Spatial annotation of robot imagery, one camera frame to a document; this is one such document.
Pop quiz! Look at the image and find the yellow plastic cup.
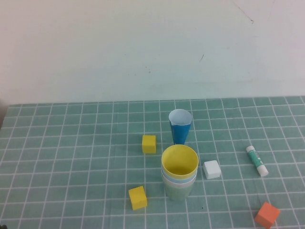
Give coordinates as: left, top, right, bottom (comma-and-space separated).
161, 145, 200, 181

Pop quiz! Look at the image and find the pink plastic cup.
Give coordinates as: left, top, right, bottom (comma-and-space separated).
162, 174, 197, 189

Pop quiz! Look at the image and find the yellow foam cube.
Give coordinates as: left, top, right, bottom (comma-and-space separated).
142, 135, 157, 154
128, 186, 148, 211

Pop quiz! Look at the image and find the blue paper cone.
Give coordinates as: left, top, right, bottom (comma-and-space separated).
168, 109, 193, 146

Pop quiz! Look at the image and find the white foam cube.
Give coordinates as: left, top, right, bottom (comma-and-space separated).
203, 160, 222, 179

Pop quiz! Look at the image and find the green plastic cup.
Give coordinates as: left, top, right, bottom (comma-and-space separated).
163, 180, 195, 201

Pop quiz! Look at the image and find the green checkered tablecloth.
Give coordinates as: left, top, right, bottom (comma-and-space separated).
0, 95, 305, 229

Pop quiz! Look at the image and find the green white glue stick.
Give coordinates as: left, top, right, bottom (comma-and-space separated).
246, 146, 269, 177

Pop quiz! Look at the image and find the orange foam cube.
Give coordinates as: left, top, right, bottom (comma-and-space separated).
254, 201, 281, 229

